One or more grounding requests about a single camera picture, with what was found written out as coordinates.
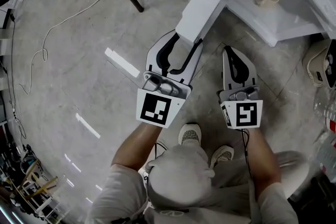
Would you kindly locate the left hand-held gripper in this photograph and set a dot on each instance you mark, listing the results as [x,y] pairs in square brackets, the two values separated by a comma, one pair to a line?
[155,110]

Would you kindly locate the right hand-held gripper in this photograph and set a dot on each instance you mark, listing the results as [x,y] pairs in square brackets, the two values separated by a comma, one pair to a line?
[246,115]

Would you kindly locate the white cabinet door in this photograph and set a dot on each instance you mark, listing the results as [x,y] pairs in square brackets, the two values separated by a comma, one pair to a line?
[204,0]

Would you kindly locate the white water dispenser cabinet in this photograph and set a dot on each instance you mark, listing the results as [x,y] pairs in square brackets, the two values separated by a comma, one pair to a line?
[283,18]

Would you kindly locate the person's left forearm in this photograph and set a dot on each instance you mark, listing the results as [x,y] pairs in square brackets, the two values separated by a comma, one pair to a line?
[136,144]

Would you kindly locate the person's right forearm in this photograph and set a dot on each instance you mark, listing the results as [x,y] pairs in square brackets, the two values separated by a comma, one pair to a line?
[262,160]

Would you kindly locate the white floor strip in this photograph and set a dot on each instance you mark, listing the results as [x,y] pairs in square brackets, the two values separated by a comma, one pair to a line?
[122,63]

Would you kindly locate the person's left shoe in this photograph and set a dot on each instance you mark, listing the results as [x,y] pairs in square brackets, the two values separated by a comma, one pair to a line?
[189,135]

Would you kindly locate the person's shoe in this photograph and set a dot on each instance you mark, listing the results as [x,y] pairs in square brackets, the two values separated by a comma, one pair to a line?
[189,135]
[223,156]

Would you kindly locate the beige trash bin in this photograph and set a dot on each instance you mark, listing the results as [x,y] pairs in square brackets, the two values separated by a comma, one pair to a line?
[317,65]

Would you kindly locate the person's right shoe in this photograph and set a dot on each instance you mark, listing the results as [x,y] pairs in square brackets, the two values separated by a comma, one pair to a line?
[223,156]

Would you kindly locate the person's grey trousers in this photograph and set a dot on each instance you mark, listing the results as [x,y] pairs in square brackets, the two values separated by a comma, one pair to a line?
[178,178]

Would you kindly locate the black chair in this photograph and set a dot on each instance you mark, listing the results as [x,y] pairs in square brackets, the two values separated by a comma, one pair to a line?
[325,191]

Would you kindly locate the person's grey shirt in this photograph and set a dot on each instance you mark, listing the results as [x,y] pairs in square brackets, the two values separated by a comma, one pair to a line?
[118,196]

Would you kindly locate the wooden stool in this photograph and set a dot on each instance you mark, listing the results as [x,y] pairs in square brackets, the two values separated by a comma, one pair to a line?
[39,189]

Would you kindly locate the white metal rack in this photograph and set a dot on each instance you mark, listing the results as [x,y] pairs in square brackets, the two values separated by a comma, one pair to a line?
[36,207]

